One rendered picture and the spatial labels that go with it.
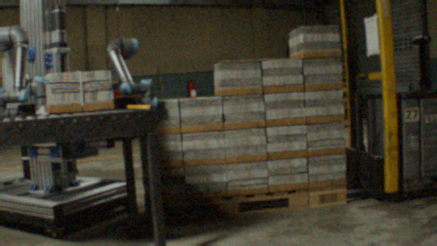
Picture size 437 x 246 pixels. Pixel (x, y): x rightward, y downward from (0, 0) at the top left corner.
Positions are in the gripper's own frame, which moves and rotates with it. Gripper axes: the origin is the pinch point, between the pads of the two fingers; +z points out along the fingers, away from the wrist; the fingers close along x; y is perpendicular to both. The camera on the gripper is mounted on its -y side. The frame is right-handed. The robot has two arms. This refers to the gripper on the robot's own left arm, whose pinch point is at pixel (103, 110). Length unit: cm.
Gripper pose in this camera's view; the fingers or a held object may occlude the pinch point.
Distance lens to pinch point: 292.2
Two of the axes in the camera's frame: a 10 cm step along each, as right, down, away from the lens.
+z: -8.9, 0.8, -4.4
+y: -0.7, -10.0, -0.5
